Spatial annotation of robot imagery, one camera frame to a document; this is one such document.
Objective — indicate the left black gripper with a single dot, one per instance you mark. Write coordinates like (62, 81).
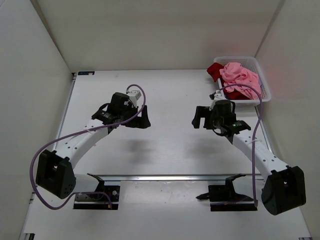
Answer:
(142, 122)

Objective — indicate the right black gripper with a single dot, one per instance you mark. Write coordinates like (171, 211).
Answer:
(203, 112)

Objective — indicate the pink t shirt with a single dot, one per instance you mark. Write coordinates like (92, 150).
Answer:
(237, 77)

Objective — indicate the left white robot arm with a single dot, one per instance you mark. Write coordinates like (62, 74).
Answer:
(55, 170)

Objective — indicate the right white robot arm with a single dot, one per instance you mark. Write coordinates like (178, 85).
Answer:
(283, 186)

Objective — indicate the red t shirt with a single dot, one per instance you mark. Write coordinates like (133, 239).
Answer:
(214, 72)

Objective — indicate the white plastic basket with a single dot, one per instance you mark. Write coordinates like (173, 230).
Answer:
(252, 64)

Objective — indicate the blue table label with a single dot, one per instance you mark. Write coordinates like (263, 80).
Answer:
(86, 73)

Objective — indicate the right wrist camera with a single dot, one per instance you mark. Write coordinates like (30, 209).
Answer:
(216, 96)

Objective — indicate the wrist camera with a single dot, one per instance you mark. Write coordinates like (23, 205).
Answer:
(216, 96)
(134, 96)

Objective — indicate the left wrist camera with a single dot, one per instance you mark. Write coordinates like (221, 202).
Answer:
(134, 96)

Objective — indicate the aluminium rail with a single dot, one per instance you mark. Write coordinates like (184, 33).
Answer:
(166, 178)

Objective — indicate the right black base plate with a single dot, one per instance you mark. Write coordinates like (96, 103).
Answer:
(223, 197)

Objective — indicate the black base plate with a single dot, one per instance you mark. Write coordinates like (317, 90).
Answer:
(223, 197)
(99, 201)

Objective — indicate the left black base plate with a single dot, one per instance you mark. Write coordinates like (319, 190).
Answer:
(99, 201)

